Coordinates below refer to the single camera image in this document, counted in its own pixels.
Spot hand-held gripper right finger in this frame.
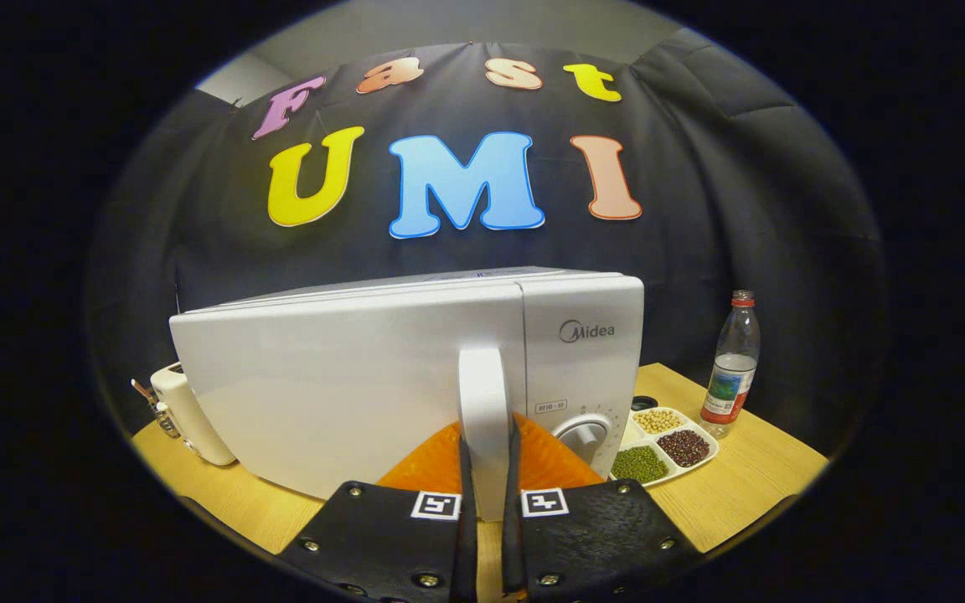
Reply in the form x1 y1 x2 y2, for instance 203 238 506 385
501 413 705 603

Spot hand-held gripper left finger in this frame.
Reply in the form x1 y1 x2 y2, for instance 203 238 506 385
276 419 480 603

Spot clear plastic water bottle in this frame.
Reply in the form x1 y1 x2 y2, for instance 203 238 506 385
699 290 761 440

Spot white bread toaster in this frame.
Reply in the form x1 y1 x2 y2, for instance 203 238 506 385
150 362 238 466

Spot white divided dish of beans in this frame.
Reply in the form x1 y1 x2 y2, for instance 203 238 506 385
608 405 720 488

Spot white toaster oven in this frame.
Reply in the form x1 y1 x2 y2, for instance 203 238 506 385
168 266 646 522

